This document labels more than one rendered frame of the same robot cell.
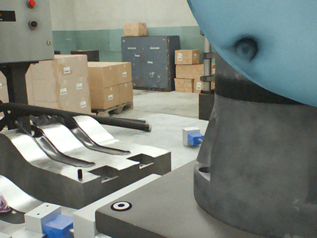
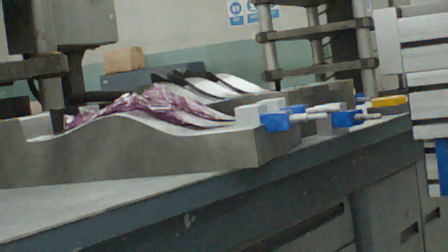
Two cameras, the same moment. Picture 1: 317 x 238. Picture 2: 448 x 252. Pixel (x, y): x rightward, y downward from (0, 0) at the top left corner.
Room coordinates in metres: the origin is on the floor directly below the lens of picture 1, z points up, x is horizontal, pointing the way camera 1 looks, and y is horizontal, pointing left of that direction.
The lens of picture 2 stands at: (-0.60, 0.43, 0.93)
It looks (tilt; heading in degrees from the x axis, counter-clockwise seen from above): 4 degrees down; 348
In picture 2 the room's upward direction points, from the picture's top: 7 degrees counter-clockwise
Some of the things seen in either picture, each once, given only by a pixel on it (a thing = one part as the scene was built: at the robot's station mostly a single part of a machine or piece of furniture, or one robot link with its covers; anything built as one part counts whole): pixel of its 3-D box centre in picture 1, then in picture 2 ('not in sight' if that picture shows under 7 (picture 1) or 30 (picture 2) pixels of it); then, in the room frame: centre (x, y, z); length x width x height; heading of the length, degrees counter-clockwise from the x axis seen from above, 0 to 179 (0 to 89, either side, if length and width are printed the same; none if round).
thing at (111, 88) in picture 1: (86, 88); not in sight; (5.91, 1.11, 0.37); 1.20 x 0.82 x 0.74; 63
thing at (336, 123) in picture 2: not in sight; (351, 118); (0.67, 0.05, 0.83); 0.13 x 0.05 x 0.05; 33
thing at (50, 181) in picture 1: (68, 153); (220, 106); (0.96, 0.24, 0.87); 0.50 x 0.26 x 0.14; 46
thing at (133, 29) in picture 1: (135, 29); (123, 60); (8.30, 0.44, 1.26); 0.42 x 0.33 x 0.29; 55
